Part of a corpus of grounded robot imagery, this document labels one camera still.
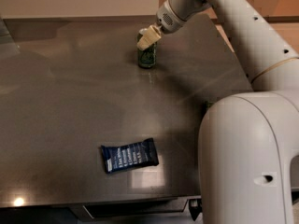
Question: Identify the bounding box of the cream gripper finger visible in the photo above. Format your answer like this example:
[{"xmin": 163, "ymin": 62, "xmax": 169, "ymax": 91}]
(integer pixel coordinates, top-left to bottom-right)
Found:
[{"xmin": 137, "ymin": 24, "xmax": 162, "ymax": 50}]

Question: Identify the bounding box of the green soda can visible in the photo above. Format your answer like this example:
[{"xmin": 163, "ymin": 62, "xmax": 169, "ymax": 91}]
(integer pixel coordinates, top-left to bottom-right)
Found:
[{"xmin": 137, "ymin": 28, "xmax": 157, "ymax": 69}]

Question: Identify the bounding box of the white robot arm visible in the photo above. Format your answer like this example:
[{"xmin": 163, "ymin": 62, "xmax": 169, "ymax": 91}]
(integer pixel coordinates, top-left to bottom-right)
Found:
[{"xmin": 137, "ymin": 0, "xmax": 299, "ymax": 224}]

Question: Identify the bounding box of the green chip bag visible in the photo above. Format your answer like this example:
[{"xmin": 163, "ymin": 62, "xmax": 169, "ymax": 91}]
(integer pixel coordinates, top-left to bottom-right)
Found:
[{"xmin": 205, "ymin": 101, "xmax": 214, "ymax": 108}]

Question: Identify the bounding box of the blue snack bar wrapper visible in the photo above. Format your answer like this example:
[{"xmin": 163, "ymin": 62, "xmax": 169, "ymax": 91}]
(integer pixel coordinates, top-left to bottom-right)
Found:
[{"xmin": 100, "ymin": 138, "xmax": 159, "ymax": 174}]

